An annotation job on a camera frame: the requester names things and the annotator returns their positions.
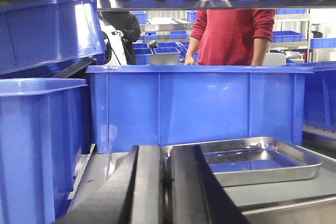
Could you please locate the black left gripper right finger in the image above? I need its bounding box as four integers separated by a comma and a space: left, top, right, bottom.
169, 145, 249, 223

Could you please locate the silver metal tray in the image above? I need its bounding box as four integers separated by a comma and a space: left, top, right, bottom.
160, 136, 323, 187

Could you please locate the person in black jacket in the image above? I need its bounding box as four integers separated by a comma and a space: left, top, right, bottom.
102, 11, 141, 65

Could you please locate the blue crate far right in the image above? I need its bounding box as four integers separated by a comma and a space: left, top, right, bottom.
292, 61, 335, 131

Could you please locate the blue crate left upper tilted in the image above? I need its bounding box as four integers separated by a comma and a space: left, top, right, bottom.
1, 0, 106, 74

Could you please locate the person in red hoodie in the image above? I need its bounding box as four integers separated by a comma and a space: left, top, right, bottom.
184, 9, 276, 66

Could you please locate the blue crate left lower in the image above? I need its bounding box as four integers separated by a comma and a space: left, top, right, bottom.
1, 78, 91, 223

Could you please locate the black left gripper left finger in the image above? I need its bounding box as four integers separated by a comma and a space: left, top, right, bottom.
56, 145, 164, 223

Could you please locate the large blue crate upper centre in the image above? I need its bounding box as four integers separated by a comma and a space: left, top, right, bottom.
86, 65, 313, 153

